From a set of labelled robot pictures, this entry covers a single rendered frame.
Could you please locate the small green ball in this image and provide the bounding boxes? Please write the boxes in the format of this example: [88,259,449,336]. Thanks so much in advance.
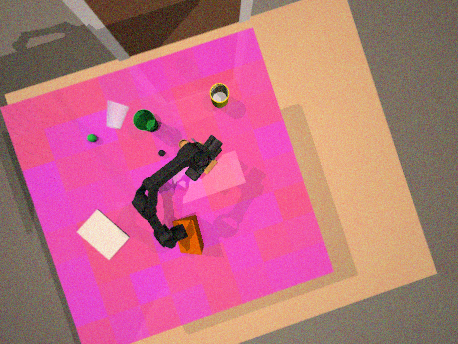
[87,134,97,142]

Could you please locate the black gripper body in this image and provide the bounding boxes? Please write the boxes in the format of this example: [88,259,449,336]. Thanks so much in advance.
[185,147,222,181]

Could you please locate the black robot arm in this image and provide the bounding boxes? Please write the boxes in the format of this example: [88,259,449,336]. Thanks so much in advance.
[132,134,223,249]

